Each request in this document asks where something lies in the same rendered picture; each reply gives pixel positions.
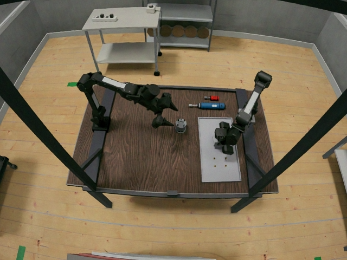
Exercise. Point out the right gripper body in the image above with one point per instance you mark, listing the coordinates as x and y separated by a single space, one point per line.
226 149

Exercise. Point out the red nut driver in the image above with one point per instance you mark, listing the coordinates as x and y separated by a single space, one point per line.
216 98

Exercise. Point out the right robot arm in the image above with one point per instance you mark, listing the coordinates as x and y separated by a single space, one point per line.
244 117

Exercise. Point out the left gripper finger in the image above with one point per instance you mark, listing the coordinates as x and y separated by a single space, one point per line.
166 123
173 107

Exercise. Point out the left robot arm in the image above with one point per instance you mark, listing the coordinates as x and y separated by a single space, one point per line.
127 90

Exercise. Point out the grey cylinder with black studs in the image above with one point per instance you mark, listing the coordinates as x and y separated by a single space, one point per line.
180 125

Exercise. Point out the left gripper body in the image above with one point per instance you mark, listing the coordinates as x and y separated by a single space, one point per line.
157 121

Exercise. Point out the blue cordless screwdriver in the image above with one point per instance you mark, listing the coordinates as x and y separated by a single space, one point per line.
206 105

